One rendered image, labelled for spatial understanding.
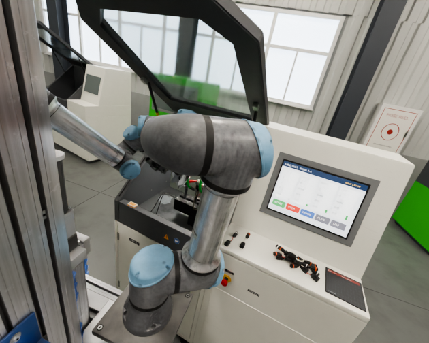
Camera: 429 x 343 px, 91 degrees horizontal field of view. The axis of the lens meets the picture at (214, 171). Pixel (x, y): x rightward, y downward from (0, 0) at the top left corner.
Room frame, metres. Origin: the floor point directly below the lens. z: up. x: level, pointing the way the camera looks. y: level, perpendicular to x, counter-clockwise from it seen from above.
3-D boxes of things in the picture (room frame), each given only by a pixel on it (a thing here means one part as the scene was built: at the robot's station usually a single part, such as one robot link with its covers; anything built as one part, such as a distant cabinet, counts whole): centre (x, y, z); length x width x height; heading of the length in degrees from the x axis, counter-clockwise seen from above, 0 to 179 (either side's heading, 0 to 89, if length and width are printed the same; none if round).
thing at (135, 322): (0.42, 0.12, 1.09); 0.15 x 0.15 x 0.10
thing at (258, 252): (0.81, -0.44, 0.96); 0.70 x 0.22 x 0.03; 70
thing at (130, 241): (0.95, 0.25, 0.44); 0.65 x 0.02 x 0.68; 70
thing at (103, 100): (3.72, 2.58, 1.00); 1.30 x 1.09 x 1.99; 63
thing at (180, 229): (0.97, 0.24, 0.87); 0.62 x 0.04 x 0.16; 70
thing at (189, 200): (1.15, 0.05, 0.91); 0.34 x 0.10 x 0.15; 70
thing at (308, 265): (0.80, -0.48, 1.01); 0.23 x 0.11 x 0.06; 70
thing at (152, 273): (0.42, 0.12, 1.20); 0.13 x 0.12 x 0.14; 112
